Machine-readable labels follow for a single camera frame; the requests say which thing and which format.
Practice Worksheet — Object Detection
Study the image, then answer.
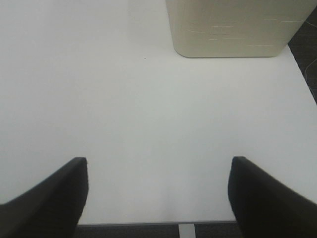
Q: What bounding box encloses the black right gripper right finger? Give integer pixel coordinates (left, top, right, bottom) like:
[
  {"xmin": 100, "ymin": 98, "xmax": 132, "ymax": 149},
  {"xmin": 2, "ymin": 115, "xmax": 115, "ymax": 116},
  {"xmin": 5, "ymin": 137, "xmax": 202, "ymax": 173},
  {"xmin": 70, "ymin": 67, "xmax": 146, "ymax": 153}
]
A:
[{"xmin": 228, "ymin": 157, "xmax": 317, "ymax": 238}]

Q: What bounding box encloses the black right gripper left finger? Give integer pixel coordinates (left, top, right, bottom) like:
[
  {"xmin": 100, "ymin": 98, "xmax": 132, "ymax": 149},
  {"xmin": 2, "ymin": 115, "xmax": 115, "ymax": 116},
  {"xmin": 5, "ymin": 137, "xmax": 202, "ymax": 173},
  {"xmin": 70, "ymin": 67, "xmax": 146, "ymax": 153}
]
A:
[{"xmin": 0, "ymin": 157, "xmax": 89, "ymax": 238}]

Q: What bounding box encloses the beige rounded bin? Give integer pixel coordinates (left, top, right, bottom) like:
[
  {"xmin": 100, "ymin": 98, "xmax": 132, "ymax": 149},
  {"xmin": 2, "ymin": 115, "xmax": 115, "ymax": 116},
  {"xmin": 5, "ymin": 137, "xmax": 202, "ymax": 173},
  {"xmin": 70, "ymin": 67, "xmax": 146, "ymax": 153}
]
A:
[{"xmin": 166, "ymin": 0, "xmax": 317, "ymax": 58}]

